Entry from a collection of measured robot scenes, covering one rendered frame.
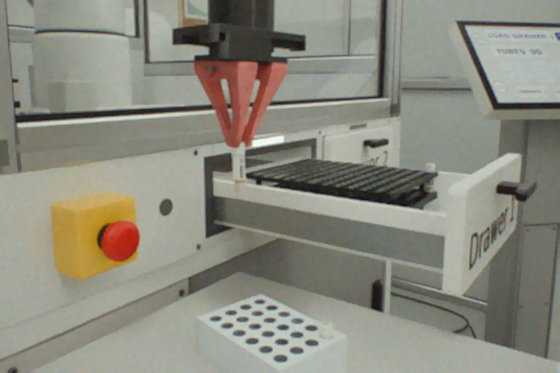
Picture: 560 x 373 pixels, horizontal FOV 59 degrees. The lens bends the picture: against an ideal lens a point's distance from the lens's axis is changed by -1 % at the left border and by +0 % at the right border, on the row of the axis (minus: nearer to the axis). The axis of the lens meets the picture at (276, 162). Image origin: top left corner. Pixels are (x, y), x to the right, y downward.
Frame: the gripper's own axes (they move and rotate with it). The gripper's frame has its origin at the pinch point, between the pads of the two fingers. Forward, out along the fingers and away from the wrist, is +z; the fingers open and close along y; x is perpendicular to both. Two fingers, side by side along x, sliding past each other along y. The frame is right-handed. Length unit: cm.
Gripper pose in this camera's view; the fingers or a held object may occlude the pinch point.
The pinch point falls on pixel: (238, 137)
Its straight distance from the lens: 44.0
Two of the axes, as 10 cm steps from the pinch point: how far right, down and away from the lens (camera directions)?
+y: -7.5, 0.8, -6.6
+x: 6.6, 1.3, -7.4
